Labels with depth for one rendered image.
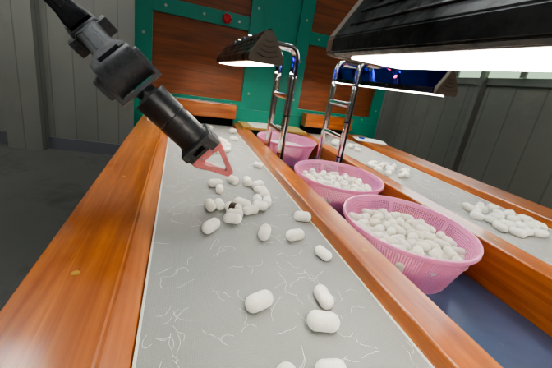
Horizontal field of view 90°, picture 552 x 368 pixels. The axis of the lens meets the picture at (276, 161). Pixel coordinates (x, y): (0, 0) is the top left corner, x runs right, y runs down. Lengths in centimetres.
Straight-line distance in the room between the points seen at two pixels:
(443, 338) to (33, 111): 343
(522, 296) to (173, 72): 137
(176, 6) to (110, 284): 122
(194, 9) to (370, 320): 132
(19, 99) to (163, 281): 321
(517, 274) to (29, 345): 71
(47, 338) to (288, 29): 142
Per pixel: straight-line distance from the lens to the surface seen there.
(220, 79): 143
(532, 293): 70
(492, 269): 72
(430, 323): 42
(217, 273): 42
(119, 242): 45
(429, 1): 23
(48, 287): 40
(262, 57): 65
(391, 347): 40
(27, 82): 346
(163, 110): 49
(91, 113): 336
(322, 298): 39
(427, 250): 65
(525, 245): 86
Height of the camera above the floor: 101
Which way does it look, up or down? 16 degrees down
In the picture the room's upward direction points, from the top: 9 degrees clockwise
